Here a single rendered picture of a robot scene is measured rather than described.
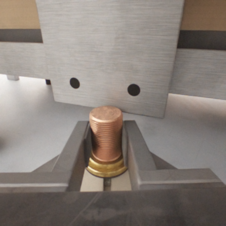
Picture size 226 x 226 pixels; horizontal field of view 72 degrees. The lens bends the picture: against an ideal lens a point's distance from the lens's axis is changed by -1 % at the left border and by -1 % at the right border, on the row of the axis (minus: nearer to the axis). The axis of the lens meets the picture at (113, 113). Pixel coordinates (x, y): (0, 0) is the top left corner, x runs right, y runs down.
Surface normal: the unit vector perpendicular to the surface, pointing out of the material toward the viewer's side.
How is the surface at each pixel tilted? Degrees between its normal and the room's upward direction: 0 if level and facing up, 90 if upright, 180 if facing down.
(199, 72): 90
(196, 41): 90
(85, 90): 90
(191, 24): 90
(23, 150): 180
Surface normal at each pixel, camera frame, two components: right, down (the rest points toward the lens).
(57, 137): 0.00, -0.87
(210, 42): -0.32, 0.47
